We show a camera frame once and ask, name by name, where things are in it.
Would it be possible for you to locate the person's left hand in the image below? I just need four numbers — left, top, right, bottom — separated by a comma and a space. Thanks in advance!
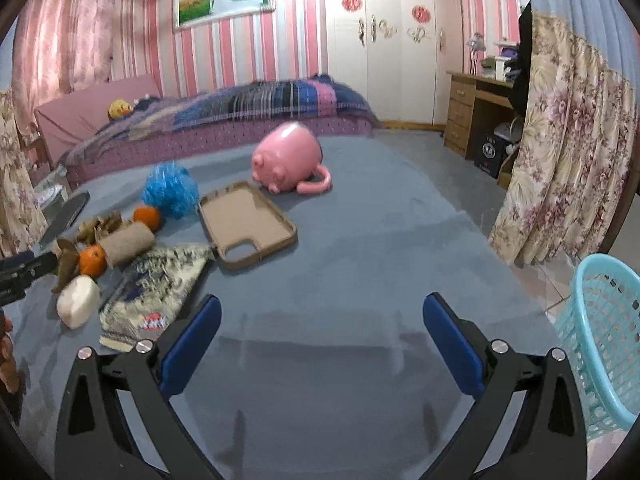
0, 310, 22, 396

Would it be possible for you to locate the white wardrobe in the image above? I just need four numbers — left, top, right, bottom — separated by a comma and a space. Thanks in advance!
322, 0, 453, 126

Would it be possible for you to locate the brown phone case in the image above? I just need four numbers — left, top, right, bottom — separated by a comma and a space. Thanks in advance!
199, 180, 299, 272

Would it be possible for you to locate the plaid blanket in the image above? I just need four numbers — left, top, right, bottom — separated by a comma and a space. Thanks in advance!
62, 74, 378, 161

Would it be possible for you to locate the white soap bar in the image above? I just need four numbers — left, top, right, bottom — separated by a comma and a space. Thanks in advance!
56, 276, 101, 330

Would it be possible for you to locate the printed snack packet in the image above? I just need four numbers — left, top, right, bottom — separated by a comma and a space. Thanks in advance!
98, 244, 216, 352

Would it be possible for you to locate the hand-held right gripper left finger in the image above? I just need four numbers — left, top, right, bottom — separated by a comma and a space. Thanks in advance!
54, 294, 236, 480

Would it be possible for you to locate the purple bed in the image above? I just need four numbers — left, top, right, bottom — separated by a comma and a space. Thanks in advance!
35, 72, 381, 188

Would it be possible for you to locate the floral curtain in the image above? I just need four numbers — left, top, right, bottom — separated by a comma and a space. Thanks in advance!
489, 10, 640, 267
0, 87, 48, 258

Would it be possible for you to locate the black smartphone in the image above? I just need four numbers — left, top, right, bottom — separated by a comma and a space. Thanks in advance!
39, 191, 91, 250

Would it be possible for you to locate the bedside table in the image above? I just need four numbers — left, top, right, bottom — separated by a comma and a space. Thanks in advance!
32, 167, 68, 208

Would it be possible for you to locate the turquoise plastic basket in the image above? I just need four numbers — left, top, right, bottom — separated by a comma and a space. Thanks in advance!
555, 253, 640, 443

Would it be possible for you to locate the black box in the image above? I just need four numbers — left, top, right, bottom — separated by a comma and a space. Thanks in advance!
474, 132, 508, 179

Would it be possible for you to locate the pink curtain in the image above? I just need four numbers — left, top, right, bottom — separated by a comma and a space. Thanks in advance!
11, 0, 151, 136

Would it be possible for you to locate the grey-blue bed cover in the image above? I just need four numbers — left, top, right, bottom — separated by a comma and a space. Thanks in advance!
0, 132, 576, 480

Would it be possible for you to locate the wooden desk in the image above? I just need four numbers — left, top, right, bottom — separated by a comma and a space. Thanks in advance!
444, 71, 521, 161

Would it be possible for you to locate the desk lamp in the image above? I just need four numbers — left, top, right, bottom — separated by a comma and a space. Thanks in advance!
466, 32, 487, 77

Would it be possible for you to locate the brown paper scrap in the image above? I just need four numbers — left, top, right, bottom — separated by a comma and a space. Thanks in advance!
51, 238, 82, 294

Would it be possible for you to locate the blue bath pouf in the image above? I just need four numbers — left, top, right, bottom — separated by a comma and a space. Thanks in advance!
142, 162, 200, 220

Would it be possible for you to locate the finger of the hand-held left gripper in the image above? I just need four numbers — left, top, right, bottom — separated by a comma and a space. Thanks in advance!
14, 250, 57, 283

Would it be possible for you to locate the black hanging garment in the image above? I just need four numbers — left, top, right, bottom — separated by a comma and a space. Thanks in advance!
511, 1, 535, 113

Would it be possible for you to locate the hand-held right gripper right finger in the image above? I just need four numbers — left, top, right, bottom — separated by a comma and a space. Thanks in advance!
417, 291, 588, 480

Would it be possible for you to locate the pink pig mug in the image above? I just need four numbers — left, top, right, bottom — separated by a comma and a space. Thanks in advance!
251, 122, 333, 196

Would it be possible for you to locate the small orange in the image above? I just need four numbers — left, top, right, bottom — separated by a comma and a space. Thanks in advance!
79, 245, 107, 277
132, 206, 162, 231

